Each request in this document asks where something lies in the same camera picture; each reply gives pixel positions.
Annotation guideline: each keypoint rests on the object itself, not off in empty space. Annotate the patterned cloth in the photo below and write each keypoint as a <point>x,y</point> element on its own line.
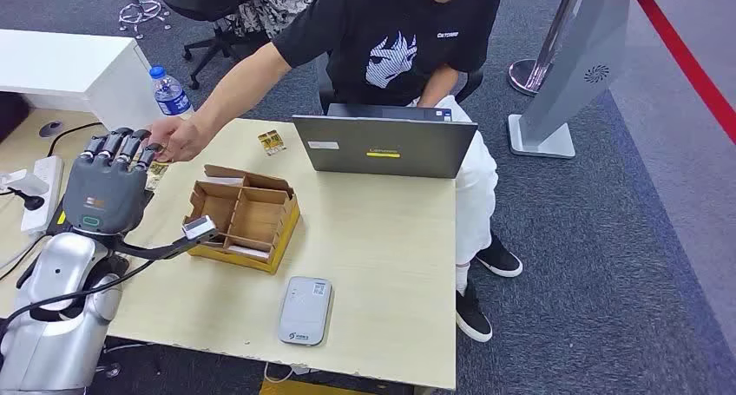
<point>270,4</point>

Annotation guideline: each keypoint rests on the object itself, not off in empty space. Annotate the grey card reader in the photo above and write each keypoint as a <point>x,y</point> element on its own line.
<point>305,311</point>

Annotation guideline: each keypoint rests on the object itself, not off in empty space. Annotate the white cabinet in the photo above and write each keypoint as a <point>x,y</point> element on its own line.
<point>63,64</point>

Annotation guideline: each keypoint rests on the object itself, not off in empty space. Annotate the chrome stanchion post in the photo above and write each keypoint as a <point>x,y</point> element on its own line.
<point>535,64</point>

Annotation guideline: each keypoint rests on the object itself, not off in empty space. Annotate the black office chair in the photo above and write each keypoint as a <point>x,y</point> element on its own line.
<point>213,13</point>

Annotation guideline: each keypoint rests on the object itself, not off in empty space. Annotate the white power strip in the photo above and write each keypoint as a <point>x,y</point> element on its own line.
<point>47,185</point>

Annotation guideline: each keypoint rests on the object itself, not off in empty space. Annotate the person's right hand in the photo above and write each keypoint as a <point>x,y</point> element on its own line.
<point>178,138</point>

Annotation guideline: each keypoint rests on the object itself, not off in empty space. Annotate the white power adapter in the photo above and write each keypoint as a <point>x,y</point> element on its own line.
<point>23,182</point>

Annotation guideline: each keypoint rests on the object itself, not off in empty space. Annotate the black power plug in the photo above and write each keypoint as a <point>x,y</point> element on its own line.
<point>30,201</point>

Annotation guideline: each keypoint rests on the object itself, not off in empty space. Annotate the cardboard organizer box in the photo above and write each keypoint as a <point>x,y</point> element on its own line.
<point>253,220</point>

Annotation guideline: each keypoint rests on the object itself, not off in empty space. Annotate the chrome chair base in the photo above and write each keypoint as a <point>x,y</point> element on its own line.
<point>141,10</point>

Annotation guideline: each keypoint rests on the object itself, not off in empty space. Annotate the person's left forearm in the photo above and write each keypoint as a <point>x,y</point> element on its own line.
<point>436,87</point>

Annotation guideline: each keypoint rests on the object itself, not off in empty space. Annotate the person's right forearm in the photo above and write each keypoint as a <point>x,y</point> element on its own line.
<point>241,93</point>

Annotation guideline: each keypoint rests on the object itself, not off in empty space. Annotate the grey laptop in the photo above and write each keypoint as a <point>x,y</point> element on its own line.
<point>385,148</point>

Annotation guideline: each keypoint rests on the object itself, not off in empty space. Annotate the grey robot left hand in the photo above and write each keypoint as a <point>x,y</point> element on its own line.
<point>103,194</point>

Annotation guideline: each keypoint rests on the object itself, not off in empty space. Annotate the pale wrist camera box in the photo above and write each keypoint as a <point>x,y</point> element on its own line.
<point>199,228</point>

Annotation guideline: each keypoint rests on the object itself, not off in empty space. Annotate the person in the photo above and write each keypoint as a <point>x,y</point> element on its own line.
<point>397,41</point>

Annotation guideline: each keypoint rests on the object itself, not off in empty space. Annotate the black shoe white sole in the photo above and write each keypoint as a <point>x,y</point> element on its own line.
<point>499,259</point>
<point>472,317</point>

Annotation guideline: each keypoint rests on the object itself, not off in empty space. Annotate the clear water bottle blue cap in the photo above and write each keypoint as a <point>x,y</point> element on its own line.
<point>171,96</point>

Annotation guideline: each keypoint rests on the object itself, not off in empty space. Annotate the white room key card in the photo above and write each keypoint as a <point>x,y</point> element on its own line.
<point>225,181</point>
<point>248,252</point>

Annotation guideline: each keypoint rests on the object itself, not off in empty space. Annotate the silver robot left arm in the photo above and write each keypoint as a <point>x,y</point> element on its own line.
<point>54,300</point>

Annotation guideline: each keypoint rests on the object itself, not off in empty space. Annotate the grey kiosk stand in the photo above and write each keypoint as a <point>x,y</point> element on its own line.
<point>581,53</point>

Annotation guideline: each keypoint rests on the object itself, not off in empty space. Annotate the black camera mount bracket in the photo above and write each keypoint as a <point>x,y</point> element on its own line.
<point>149,251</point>

